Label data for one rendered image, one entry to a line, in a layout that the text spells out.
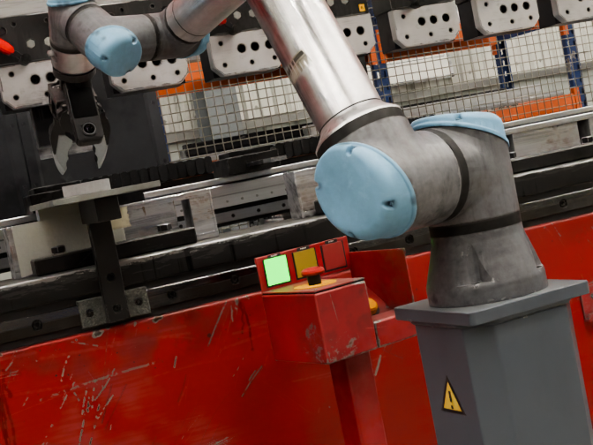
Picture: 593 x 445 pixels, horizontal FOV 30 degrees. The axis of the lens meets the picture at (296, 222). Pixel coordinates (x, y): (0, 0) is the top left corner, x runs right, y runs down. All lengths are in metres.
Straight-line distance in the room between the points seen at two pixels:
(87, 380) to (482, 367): 0.84
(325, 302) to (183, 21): 0.49
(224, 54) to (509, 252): 0.95
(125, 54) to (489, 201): 0.65
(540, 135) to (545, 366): 1.15
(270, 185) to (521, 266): 1.15
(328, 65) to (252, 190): 1.13
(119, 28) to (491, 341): 0.77
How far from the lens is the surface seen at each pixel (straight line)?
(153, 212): 2.10
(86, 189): 1.99
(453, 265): 1.36
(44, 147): 2.09
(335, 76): 1.32
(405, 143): 1.28
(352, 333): 1.80
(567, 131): 2.51
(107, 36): 1.72
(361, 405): 1.88
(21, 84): 2.06
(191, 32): 1.76
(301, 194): 2.20
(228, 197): 2.41
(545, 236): 2.32
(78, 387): 1.96
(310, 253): 1.94
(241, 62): 2.16
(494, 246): 1.36
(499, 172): 1.37
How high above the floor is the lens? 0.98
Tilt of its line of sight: 3 degrees down
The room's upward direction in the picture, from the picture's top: 11 degrees counter-clockwise
